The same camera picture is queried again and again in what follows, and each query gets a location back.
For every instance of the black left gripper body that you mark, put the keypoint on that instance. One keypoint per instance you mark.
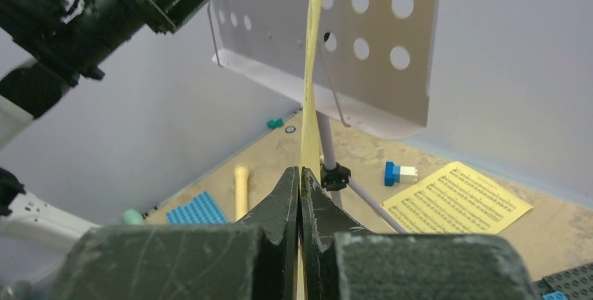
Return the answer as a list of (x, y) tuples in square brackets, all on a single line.
[(74, 48)]

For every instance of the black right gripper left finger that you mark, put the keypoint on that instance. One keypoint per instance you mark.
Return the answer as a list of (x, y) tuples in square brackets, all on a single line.
[(254, 258)]

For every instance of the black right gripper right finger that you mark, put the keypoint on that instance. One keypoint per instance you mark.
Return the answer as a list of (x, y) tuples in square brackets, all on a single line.
[(342, 259)]

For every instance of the cream yellow microphone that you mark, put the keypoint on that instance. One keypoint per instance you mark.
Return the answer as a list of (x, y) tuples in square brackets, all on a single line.
[(241, 177)]

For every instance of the yellow sheet music page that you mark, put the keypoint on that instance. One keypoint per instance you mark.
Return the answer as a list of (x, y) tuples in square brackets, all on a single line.
[(310, 157), (455, 199)]

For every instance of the lilac tripod music stand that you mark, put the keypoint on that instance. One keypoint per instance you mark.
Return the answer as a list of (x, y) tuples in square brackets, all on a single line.
[(372, 65)]

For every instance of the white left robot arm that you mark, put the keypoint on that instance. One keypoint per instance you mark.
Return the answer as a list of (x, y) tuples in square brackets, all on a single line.
[(130, 140)]

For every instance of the light blue studded baseplate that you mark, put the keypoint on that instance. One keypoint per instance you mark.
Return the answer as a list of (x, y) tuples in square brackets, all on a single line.
[(202, 209)]

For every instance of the blue brick under stand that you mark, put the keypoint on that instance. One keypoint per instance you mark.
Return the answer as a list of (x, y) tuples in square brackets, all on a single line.
[(399, 174)]

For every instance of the teal plastic clip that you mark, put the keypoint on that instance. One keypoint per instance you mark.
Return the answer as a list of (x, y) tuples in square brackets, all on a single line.
[(276, 123)]

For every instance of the blue brick on baseplate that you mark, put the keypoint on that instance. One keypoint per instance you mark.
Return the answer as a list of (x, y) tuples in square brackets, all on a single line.
[(554, 296)]

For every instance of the dark grey studded baseplate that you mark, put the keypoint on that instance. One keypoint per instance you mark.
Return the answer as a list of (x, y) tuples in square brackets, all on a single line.
[(575, 283)]

